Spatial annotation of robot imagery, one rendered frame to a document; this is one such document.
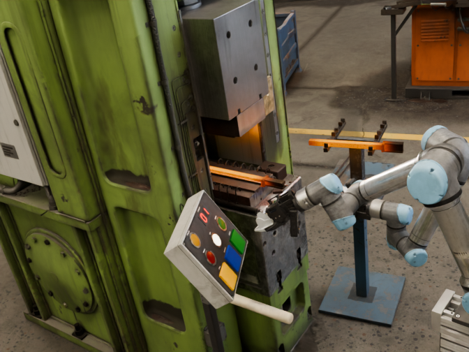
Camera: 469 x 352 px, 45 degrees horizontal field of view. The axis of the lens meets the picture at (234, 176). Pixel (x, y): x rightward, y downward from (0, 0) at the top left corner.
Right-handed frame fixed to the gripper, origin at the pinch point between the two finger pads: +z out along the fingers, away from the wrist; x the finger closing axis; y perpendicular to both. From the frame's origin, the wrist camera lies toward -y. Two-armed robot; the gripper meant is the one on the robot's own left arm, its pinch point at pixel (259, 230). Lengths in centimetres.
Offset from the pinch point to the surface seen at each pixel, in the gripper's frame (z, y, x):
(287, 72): 74, -60, -423
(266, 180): 4.7, -2.7, -44.2
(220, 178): 26, 7, -52
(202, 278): 13.7, 7.8, 26.9
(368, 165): -22, -46, -98
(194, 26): -16, 69, -35
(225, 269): 9.6, 2.5, 19.5
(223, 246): 10.4, 5.4, 9.2
